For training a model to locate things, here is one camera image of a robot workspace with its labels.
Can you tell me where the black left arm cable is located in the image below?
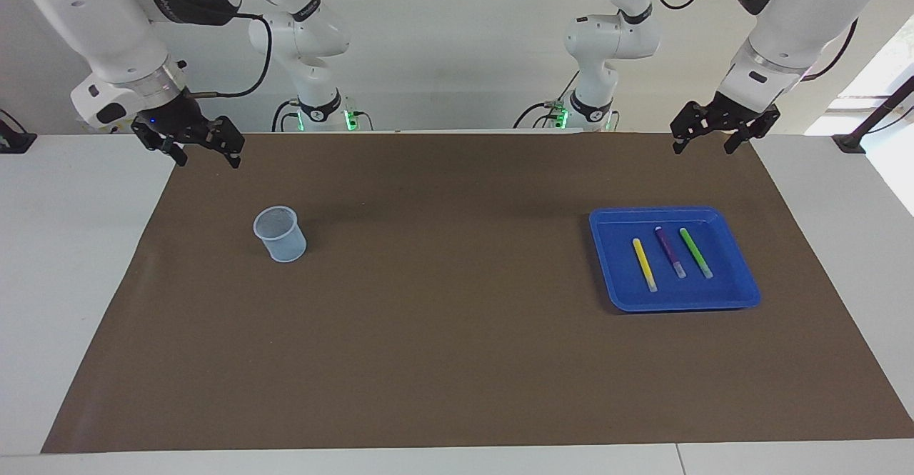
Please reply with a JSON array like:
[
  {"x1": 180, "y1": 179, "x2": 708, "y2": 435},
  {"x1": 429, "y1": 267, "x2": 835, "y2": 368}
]
[{"x1": 602, "y1": 0, "x2": 859, "y2": 83}]

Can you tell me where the purple marker pen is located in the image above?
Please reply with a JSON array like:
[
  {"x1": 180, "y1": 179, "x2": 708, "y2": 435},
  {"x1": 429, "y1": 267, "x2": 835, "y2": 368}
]
[{"x1": 655, "y1": 226, "x2": 687, "y2": 279}]

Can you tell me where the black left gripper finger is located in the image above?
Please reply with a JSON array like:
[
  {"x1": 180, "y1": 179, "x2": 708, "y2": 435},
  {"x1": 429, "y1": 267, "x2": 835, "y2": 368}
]
[
  {"x1": 723, "y1": 104, "x2": 781, "y2": 156},
  {"x1": 670, "y1": 101, "x2": 715, "y2": 156}
]

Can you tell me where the yellow marker pen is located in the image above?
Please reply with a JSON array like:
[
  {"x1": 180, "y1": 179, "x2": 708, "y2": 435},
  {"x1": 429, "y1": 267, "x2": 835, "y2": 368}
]
[{"x1": 632, "y1": 238, "x2": 658, "y2": 294}]

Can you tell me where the translucent plastic cup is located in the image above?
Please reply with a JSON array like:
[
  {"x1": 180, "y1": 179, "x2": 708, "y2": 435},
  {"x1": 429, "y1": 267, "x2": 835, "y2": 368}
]
[{"x1": 253, "y1": 206, "x2": 308, "y2": 263}]

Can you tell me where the green marker pen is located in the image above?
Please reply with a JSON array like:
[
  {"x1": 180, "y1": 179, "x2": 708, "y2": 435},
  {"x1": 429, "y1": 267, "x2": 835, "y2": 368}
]
[{"x1": 678, "y1": 227, "x2": 714, "y2": 279}]

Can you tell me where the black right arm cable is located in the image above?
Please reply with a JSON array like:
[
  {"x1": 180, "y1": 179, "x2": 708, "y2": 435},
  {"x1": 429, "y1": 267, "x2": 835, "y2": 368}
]
[{"x1": 139, "y1": 0, "x2": 273, "y2": 99}]

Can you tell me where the black stand with pole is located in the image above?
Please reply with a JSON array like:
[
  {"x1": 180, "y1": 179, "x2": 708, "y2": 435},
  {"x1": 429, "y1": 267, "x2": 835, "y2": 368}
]
[{"x1": 832, "y1": 75, "x2": 914, "y2": 154}]

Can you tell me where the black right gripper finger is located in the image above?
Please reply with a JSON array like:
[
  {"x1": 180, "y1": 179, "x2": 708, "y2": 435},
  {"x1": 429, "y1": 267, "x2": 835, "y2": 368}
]
[
  {"x1": 207, "y1": 116, "x2": 245, "y2": 169},
  {"x1": 132, "y1": 124, "x2": 188, "y2": 169}
]

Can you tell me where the blue plastic tray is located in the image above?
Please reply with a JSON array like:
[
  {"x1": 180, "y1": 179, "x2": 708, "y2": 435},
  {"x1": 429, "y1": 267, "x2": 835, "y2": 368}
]
[{"x1": 589, "y1": 206, "x2": 762, "y2": 313}]

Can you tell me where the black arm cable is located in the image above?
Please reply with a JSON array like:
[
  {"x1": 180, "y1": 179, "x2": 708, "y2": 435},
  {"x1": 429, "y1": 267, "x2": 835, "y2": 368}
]
[
  {"x1": 602, "y1": 0, "x2": 859, "y2": 83},
  {"x1": 139, "y1": 0, "x2": 273, "y2": 99}
]

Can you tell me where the brown table mat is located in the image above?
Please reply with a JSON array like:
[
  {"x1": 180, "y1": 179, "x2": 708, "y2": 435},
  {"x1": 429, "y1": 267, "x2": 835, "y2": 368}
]
[{"x1": 41, "y1": 131, "x2": 914, "y2": 454}]

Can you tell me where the black table clamp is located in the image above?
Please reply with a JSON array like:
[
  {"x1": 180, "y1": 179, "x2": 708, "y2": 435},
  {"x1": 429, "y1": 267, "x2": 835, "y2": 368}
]
[{"x1": 0, "y1": 109, "x2": 38, "y2": 154}]

